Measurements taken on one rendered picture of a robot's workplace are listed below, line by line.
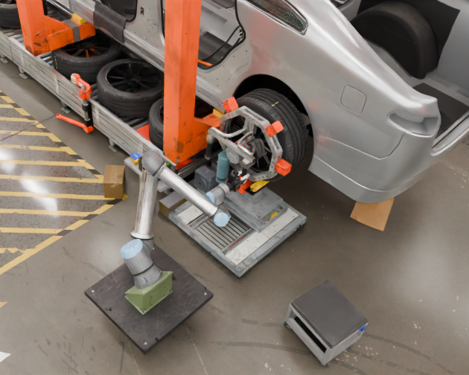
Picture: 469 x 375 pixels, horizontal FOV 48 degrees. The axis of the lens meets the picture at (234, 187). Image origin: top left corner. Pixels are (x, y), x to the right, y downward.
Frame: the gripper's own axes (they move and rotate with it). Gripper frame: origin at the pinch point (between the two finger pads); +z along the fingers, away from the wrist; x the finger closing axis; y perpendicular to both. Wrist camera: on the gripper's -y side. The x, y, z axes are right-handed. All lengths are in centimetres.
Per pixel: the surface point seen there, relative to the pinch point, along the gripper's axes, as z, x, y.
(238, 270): -18, 21, 75
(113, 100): 13, -165, 38
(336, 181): 44, 47, 2
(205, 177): 9, -44, 43
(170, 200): -10, -63, 70
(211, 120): 37, -69, 15
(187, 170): 14, -70, 57
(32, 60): 1, -277, 49
